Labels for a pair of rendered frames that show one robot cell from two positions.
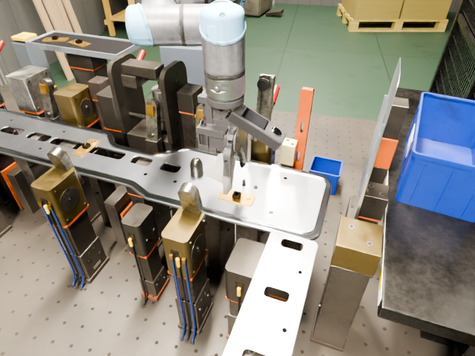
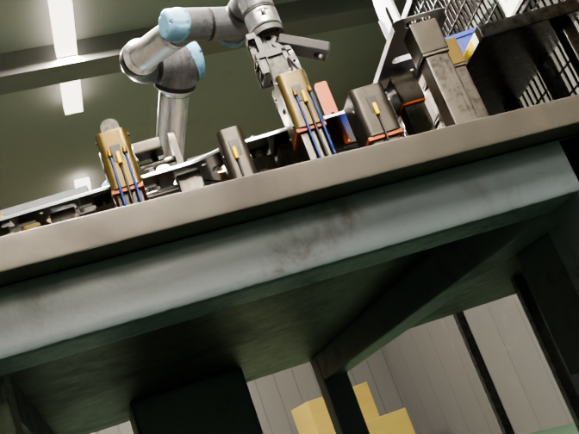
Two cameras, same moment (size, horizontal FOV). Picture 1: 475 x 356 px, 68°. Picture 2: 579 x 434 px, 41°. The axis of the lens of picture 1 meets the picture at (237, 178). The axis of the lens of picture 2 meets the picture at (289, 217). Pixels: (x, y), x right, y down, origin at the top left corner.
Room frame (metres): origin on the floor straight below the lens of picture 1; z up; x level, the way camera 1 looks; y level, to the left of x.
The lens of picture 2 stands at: (-0.66, 0.86, 0.38)
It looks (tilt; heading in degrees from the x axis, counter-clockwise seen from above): 17 degrees up; 330
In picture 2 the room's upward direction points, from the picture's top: 20 degrees counter-clockwise
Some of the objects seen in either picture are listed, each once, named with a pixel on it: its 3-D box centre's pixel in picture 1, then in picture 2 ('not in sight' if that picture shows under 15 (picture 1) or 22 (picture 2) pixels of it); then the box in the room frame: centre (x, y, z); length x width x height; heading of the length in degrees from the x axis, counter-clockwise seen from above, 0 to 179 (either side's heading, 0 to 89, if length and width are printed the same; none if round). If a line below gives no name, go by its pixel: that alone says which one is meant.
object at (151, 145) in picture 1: (160, 176); not in sight; (0.88, 0.25, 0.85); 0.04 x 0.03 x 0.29; 70
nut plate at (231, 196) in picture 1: (236, 195); not in sight; (0.61, 0.00, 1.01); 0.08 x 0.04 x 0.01; 70
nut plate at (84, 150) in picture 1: (86, 145); not in sight; (0.82, 0.42, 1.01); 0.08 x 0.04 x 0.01; 160
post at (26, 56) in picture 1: (46, 97); not in sight; (1.30, 0.77, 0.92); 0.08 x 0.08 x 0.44; 70
